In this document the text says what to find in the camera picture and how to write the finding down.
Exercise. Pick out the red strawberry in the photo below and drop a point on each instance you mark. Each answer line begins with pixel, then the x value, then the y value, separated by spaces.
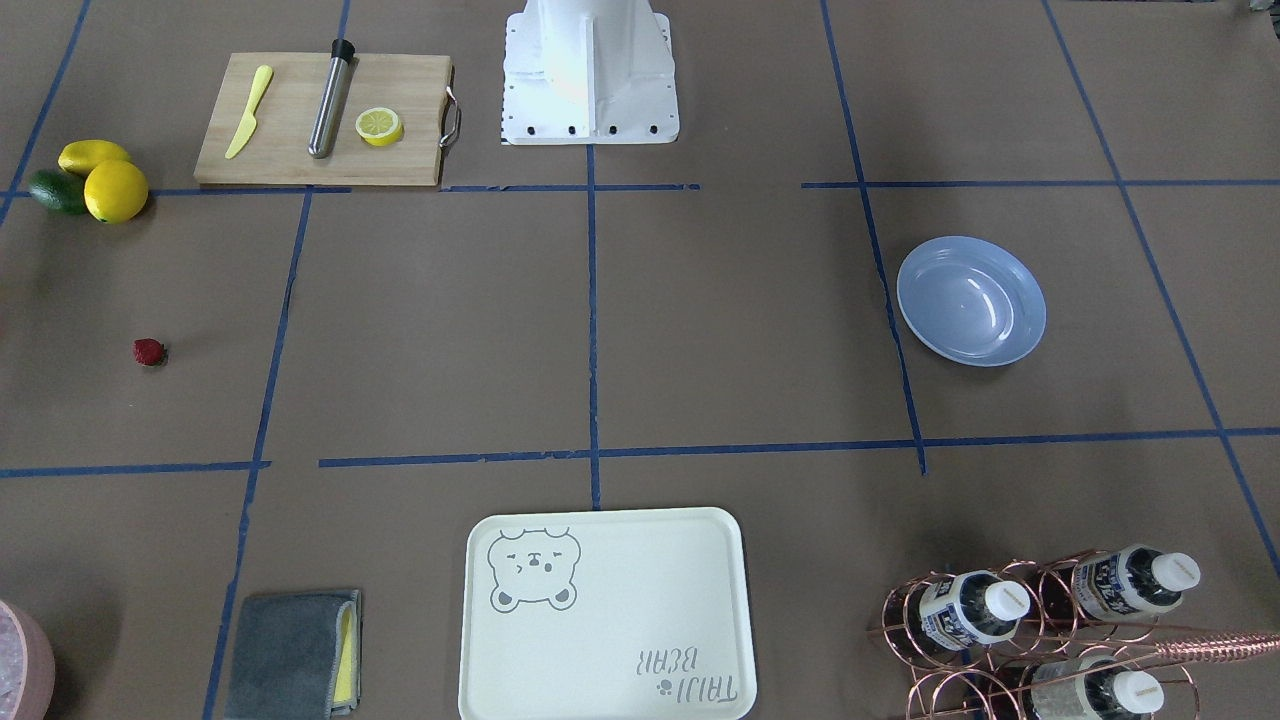
pixel 149 352

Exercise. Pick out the blue plate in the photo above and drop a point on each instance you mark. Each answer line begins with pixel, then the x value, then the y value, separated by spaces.
pixel 971 301

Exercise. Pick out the cream bear tray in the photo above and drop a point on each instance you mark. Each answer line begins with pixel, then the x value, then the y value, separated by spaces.
pixel 627 614

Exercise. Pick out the lemon half slice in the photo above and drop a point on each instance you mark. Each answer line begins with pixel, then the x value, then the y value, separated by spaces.
pixel 379 127

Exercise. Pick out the tea bottle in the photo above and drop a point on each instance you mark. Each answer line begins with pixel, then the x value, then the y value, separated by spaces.
pixel 940 619
pixel 1090 687
pixel 1136 583

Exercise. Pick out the wooden cutting board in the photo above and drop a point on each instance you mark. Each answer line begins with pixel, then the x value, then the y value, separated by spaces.
pixel 415 86

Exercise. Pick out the steel cylinder with black cap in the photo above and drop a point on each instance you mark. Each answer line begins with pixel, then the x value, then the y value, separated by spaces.
pixel 340 70

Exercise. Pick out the grey folded cloth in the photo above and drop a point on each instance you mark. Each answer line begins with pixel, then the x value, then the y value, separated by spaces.
pixel 297 656

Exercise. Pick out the yellow plastic knife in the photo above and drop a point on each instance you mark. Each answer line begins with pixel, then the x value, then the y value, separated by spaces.
pixel 248 121

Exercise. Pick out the yellow lemon front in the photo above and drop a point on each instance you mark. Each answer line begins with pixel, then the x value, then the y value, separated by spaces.
pixel 115 191

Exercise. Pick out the yellow lemon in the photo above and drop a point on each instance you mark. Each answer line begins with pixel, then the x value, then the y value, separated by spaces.
pixel 115 191
pixel 81 157

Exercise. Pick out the tea bottle lower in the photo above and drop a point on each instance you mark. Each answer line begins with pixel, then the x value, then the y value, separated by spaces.
pixel 1090 687

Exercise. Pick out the yellow lemon rear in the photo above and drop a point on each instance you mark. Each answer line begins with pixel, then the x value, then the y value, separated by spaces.
pixel 81 157

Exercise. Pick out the green avocado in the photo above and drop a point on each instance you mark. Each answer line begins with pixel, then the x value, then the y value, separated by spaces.
pixel 58 191

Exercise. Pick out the pink bowl of ice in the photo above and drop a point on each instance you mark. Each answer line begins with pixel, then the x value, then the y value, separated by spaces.
pixel 28 668

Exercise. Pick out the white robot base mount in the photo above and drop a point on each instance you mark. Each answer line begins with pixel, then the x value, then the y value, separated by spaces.
pixel 589 73

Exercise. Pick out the copper wire bottle rack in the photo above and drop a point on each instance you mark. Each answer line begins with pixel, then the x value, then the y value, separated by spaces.
pixel 966 684

